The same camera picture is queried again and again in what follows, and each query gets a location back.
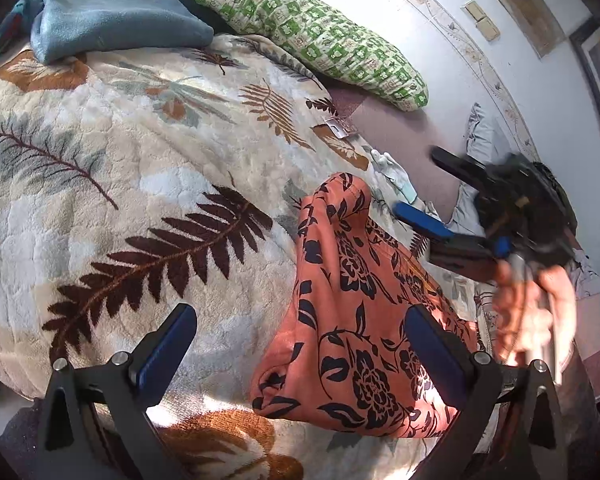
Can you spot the black cloth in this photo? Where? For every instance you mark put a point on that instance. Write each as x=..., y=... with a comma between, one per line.
x=200, y=7

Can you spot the green checkered pillow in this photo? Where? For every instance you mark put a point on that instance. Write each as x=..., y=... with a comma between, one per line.
x=320, y=30

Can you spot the orange floral shirt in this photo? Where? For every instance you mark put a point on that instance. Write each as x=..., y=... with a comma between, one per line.
x=350, y=360

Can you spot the white glove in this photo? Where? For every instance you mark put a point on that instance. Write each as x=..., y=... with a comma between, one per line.
x=395, y=172

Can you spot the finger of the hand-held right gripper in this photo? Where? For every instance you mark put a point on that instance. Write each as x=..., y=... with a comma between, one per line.
x=455, y=162
x=425, y=220

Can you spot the pink patchwork bedcover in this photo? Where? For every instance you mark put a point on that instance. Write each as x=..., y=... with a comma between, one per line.
x=595, y=330

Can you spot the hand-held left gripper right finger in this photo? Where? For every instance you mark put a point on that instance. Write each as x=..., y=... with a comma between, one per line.
x=432, y=347

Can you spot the person's right hand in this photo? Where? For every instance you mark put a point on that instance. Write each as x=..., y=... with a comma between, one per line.
x=515, y=310

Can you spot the beige light switch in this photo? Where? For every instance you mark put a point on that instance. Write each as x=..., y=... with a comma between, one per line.
x=488, y=29
x=473, y=11

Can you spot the teal patterned cloth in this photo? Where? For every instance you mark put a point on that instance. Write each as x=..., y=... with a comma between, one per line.
x=10, y=25

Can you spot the white crumpled cloth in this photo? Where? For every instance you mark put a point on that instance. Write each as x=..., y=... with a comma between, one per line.
x=590, y=272

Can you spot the grey blue pillow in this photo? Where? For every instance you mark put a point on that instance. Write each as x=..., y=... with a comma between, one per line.
x=485, y=130

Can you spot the leaf print fleece blanket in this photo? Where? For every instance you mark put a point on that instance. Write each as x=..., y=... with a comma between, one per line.
x=130, y=185

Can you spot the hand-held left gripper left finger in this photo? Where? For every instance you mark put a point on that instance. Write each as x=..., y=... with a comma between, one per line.
x=172, y=332

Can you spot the beige wall panel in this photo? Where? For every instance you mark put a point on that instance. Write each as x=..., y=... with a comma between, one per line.
x=530, y=17

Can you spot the small shiny packet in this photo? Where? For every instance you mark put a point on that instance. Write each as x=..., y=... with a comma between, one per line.
x=341, y=127

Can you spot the mauve bed sheet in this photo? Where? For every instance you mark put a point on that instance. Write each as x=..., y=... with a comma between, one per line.
x=405, y=130

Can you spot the blue fleece cloth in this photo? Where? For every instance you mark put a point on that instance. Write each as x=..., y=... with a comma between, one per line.
x=115, y=20

